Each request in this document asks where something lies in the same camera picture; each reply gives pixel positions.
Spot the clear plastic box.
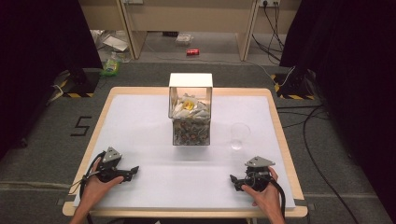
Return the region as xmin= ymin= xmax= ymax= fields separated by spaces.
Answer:
xmin=175 ymin=33 xmax=195 ymax=48

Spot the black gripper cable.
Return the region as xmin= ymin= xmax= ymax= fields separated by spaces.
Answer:
xmin=268 ymin=176 xmax=287 ymax=219
xmin=78 ymin=150 xmax=107 ymax=224

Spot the clear plastic cup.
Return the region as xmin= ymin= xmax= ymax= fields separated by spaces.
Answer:
xmin=230 ymin=122 xmax=252 ymax=151

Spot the wooden table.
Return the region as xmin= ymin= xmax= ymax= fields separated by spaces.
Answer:
xmin=62 ymin=86 xmax=309 ymax=218

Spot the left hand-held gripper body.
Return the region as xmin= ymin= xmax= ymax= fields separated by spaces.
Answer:
xmin=95 ymin=147 xmax=126 ymax=184

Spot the beige wooden desk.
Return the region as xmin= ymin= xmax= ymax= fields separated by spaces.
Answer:
xmin=78 ymin=0 xmax=303 ymax=63

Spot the green packet on floor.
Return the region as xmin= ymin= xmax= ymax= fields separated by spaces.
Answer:
xmin=99 ymin=51 xmax=122 ymax=78

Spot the clear bin with white lid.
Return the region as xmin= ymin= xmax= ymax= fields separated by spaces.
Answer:
xmin=167 ymin=72 xmax=214 ymax=147

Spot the person's left hand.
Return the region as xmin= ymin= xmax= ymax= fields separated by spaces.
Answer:
xmin=78 ymin=157 xmax=125 ymax=216

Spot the black curtain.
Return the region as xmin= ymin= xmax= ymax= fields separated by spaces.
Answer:
xmin=0 ymin=0 xmax=104 ymax=160
xmin=279 ymin=0 xmax=396 ymax=216

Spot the long black floor cable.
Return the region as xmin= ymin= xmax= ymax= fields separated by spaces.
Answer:
xmin=302 ymin=105 xmax=361 ymax=224

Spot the black stand base striped tape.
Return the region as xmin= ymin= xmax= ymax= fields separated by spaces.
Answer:
xmin=270 ymin=66 xmax=316 ymax=101
xmin=50 ymin=68 xmax=101 ymax=99

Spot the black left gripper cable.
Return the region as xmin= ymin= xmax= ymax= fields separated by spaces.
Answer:
xmin=78 ymin=150 xmax=107 ymax=224

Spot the bundle of black socket cables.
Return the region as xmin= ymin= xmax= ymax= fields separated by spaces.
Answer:
xmin=251 ymin=2 xmax=286 ymax=63

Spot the crumpled silver plastic bag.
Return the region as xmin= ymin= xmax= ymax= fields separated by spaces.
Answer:
xmin=90 ymin=29 xmax=134 ymax=63

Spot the pile of crumpled paper waste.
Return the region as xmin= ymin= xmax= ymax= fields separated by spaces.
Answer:
xmin=172 ymin=92 xmax=211 ymax=120

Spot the person's right hand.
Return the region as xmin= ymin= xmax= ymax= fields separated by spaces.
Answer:
xmin=241 ymin=166 xmax=282 ymax=218

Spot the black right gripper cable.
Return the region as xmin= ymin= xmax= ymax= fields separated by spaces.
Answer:
xmin=268 ymin=176 xmax=287 ymax=219

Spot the white table sheet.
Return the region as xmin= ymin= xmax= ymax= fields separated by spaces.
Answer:
xmin=73 ymin=93 xmax=296 ymax=210

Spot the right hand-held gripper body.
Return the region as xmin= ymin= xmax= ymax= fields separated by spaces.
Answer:
xmin=244 ymin=155 xmax=276 ymax=191

